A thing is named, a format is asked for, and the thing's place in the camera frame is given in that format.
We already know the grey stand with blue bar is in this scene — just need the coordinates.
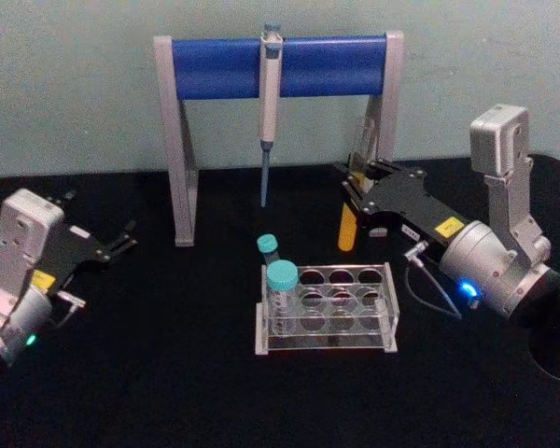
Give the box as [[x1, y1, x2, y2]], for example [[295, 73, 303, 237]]
[[152, 30, 405, 247]]

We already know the gripper thin dark cable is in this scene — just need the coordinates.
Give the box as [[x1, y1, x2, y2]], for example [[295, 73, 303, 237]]
[[403, 240, 464, 321], [49, 288, 88, 329]]

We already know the left gripper thin dark cable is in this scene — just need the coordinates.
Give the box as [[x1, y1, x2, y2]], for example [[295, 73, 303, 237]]
[[49, 288, 88, 329]]

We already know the right gripper thin dark cable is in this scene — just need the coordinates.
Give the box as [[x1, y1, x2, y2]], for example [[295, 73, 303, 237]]
[[403, 240, 464, 321]]

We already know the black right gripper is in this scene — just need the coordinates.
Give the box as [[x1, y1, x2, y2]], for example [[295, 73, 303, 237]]
[[333, 157, 469, 257]]

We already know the black table cloth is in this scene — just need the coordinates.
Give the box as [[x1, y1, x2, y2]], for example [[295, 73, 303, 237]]
[[0, 153, 560, 448]]

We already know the clear tube large teal cap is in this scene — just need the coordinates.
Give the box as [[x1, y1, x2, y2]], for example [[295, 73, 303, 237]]
[[266, 259, 301, 338]]

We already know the grey pipette with blue tip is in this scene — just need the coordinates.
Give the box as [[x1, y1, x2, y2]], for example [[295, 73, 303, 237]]
[[259, 21, 284, 208]]

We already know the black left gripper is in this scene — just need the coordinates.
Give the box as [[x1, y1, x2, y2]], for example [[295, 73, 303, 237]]
[[29, 188, 140, 294]]

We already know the clear tube small teal cap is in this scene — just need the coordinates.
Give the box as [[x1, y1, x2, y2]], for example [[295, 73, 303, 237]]
[[256, 233, 280, 270]]

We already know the clear tube with orange end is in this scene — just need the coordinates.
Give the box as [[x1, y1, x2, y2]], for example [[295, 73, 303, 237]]
[[337, 117, 380, 254]]

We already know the clear acrylic tube rack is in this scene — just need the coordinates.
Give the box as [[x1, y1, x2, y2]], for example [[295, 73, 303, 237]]
[[254, 261, 399, 357]]

